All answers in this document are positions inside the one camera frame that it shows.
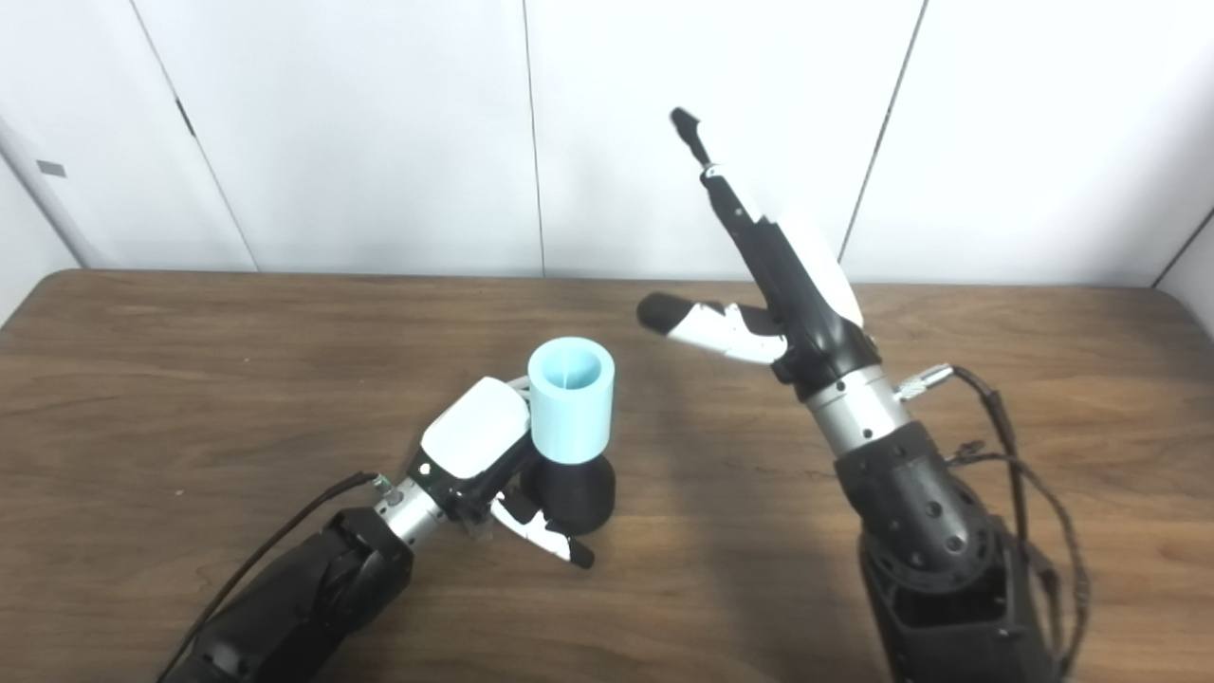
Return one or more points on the black flared nozzle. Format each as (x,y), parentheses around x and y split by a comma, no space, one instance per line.
(574,498)

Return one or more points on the black wall panel hinge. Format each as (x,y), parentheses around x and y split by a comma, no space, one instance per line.
(185,118)

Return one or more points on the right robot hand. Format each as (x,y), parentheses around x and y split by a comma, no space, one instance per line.
(806,294)

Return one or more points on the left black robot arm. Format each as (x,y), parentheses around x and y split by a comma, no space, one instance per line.
(294,598)

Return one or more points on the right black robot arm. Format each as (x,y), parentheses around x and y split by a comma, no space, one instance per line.
(920,522)

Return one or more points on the grey wall label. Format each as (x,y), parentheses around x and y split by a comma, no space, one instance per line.
(51,169)

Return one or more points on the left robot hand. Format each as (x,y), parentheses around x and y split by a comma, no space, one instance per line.
(469,432)

